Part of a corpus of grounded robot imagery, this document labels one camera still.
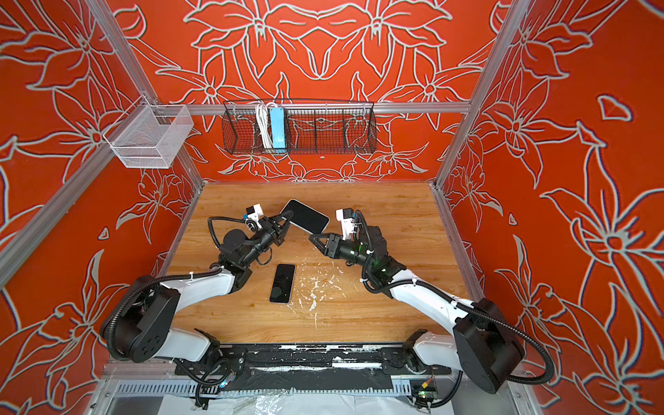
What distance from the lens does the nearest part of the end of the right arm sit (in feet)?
1.95

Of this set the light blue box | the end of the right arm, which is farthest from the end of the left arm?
the light blue box

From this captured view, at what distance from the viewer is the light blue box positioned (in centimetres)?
91

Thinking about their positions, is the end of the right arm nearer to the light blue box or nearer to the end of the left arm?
the end of the left arm

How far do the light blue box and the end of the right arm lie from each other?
377mm
